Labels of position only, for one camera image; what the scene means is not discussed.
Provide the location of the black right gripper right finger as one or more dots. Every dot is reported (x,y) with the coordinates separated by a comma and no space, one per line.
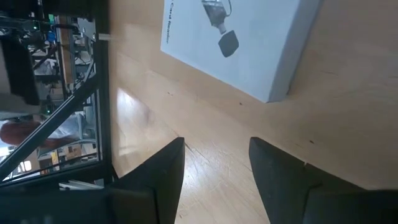
(286,186)

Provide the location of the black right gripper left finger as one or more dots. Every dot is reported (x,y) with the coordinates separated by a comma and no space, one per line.
(164,174)

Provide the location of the white card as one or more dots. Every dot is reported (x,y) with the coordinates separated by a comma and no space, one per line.
(255,56)

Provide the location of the person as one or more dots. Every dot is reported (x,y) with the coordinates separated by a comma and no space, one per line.
(18,133)

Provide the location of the black rectangular panel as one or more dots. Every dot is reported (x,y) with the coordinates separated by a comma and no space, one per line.
(21,71)

